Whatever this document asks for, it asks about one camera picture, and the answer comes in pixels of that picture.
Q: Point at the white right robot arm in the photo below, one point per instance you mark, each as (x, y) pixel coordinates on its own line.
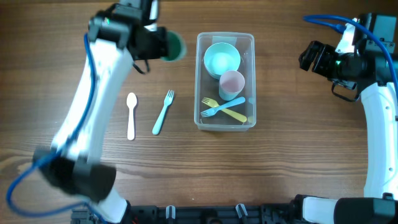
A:
(368, 72)

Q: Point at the pink plastic cup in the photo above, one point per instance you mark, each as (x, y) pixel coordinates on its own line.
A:
(232, 82)

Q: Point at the blue plastic fork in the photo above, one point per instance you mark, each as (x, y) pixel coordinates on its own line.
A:
(212, 111)

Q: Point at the blue plastic cup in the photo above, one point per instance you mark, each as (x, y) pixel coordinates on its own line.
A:
(228, 95)

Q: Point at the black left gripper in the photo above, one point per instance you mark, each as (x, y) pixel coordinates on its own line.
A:
(160, 43)

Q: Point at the white plastic spoon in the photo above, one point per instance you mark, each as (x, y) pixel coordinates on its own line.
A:
(131, 104)

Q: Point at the green plastic fork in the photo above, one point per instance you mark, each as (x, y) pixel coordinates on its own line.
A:
(167, 102)

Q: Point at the clear plastic storage container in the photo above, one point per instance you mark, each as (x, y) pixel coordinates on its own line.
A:
(208, 87)

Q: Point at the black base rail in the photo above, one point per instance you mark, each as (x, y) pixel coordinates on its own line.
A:
(277, 213)

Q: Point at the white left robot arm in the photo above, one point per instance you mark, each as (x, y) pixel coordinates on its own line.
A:
(73, 162)

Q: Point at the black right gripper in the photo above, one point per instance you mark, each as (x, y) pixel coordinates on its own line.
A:
(321, 59)

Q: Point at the green plastic bowl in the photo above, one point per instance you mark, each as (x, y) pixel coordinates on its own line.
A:
(221, 57)

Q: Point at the blue plastic bowl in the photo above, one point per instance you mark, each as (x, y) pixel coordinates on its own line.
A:
(215, 75)

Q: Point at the yellow plastic fork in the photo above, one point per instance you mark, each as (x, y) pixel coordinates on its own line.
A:
(213, 104)

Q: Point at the green plastic cup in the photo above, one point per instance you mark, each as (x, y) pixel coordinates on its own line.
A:
(176, 47)

